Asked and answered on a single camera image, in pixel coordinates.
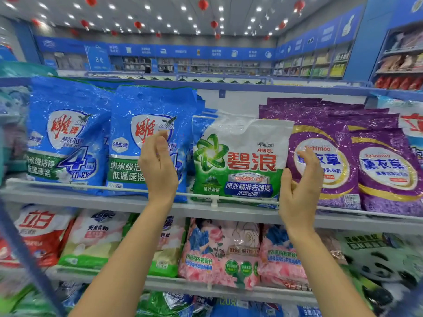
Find person's right hand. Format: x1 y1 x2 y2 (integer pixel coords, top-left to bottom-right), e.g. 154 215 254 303
278 147 325 241

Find person's left hand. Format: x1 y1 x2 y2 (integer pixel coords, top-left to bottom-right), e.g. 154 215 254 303
138 130 179 203

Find purple Eichimoo lavender bag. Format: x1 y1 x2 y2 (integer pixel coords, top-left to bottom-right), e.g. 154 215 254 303
259 108 391 122
330 113 401 132

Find panda pale green bag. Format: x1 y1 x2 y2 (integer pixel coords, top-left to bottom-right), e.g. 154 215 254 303
336 230 423 315

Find green leaf-print detergent bag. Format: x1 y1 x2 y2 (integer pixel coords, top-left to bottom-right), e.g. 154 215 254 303
343 263 394 315

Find blue white detergent bag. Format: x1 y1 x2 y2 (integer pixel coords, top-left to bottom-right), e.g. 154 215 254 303
376 95 423 163

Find red white Libai bags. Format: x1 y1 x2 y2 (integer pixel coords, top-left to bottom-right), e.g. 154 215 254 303
0 203 77 269

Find person's left forearm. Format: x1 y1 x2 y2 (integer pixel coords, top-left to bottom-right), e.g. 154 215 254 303
68 197 180 317

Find person's right forearm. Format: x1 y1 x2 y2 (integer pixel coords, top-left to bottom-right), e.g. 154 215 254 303
286 227 376 317

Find row of house-shaped cartons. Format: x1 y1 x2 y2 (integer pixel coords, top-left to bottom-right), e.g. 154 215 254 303
108 74 186 81

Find blue hanging aisle sign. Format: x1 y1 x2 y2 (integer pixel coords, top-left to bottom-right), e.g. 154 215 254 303
83 44 114 73

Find row of red bottles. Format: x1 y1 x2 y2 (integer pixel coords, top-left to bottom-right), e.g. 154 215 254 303
374 75 423 91

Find group of ceiling spotlights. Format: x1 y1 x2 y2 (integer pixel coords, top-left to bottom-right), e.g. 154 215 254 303
0 0 318 37

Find group of red lanterns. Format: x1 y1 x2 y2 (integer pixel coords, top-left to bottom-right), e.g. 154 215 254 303
3 0 306 42

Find small blue hanging sign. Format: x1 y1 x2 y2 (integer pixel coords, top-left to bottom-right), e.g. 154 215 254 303
0 45 18 62

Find blue icon header signs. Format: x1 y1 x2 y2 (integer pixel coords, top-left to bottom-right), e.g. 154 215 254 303
387 0 423 29

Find blue back wall sign band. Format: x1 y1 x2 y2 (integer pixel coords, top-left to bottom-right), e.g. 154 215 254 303
34 35 277 62

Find blue side wall sign band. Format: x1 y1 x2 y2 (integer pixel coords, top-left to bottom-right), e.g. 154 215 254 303
273 4 365 60

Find narrow blue wall column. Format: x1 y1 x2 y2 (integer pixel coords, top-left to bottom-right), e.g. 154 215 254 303
12 18 41 66

